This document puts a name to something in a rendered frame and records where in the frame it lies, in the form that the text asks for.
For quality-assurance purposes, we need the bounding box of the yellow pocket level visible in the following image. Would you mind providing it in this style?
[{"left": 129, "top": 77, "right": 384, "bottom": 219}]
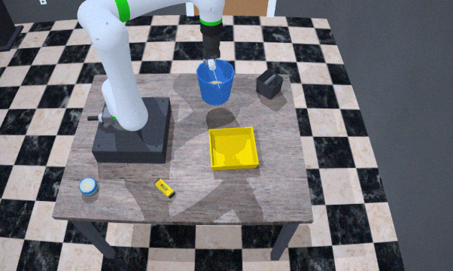
[{"left": 154, "top": 178, "right": 175, "bottom": 199}]

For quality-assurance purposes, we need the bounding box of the yellow tray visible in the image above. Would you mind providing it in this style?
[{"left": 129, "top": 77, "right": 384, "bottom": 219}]
[{"left": 208, "top": 127, "right": 259, "bottom": 171}]

